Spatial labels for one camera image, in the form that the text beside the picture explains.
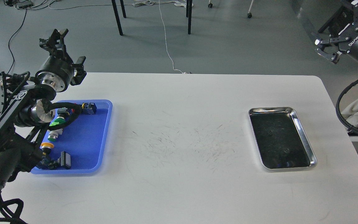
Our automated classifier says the black cable on floor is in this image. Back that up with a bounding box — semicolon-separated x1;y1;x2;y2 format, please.
7;9;27;75

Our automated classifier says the white cable on floor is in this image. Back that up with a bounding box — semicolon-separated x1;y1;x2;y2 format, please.
133;0;194;74

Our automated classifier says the green selector switch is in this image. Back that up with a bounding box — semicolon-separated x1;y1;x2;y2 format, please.
54;107;71;124

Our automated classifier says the black cabinet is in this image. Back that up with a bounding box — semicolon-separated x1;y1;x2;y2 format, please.
317;0;354;37

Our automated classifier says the red emergency stop button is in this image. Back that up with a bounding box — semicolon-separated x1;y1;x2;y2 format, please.
70;102;97;115

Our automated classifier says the black square push button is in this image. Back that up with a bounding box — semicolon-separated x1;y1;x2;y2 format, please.
44;151;71;170

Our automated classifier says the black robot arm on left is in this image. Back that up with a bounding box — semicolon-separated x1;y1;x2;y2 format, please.
0;29;87;224

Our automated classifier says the black table leg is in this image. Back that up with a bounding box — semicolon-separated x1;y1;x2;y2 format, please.
111;0;123;36
186;0;193;35

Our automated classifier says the silver metal tray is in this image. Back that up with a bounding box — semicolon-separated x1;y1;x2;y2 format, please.
248;107;317;172

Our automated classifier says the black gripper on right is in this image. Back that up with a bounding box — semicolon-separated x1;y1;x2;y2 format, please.
314;0;358;64

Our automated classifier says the green push button switch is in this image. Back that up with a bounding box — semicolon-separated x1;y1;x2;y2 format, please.
47;120;63;142

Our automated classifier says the blue plastic tray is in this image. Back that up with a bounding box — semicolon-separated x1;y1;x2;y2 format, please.
31;100;113;175

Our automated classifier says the yellow push button switch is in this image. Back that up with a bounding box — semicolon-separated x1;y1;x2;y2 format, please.
41;142;55;162

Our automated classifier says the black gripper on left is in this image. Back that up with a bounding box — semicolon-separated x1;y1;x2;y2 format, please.
35;29;87;92

